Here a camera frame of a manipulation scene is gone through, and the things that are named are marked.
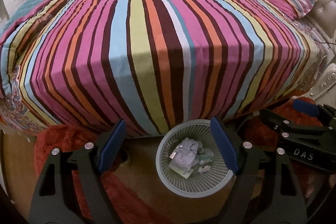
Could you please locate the floral bed sheet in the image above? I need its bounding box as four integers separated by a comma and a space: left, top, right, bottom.
291, 18, 330, 94

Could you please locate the striped bed sheet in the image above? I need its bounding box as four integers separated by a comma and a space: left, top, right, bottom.
0, 0, 315, 136

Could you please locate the folded striped quilt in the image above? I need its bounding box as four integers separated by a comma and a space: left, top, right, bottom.
0, 0, 114, 135

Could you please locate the red fuzzy rug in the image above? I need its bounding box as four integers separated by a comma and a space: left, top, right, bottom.
34, 102, 336, 224

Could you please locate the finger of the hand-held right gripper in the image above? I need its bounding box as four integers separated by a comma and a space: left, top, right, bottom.
293, 98, 336, 125
260, 108, 336, 138

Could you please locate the white carved bed frame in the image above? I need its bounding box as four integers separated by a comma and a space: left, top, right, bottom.
310, 63, 336, 100

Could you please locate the black cable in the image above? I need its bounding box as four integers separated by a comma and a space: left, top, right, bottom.
314, 38, 336, 45

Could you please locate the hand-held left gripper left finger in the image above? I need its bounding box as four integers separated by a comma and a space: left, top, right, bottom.
29, 119, 127, 224

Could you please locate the green patterned packet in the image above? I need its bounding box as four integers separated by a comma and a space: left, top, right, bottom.
198, 148, 214, 165

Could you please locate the grey mesh waste basket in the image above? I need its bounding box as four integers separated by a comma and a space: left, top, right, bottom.
156, 119, 234, 194

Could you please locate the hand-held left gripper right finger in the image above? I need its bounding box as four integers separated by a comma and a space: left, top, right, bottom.
211, 116, 307, 224

